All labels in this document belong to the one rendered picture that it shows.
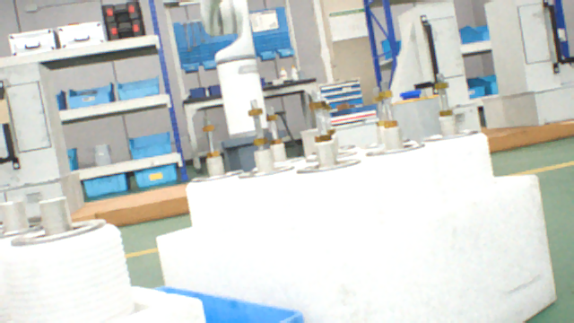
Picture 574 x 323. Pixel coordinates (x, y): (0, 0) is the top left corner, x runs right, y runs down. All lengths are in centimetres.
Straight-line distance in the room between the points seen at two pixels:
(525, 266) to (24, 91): 249
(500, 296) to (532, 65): 272
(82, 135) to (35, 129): 634
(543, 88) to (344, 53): 414
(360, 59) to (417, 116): 630
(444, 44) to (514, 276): 247
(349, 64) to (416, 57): 407
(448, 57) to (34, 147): 207
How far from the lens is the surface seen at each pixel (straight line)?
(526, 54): 344
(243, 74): 136
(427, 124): 109
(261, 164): 77
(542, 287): 90
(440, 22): 324
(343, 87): 644
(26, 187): 292
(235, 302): 71
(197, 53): 687
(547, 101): 342
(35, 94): 297
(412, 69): 326
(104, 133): 925
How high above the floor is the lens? 30
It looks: 3 degrees down
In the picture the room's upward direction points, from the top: 10 degrees counter-clockwise
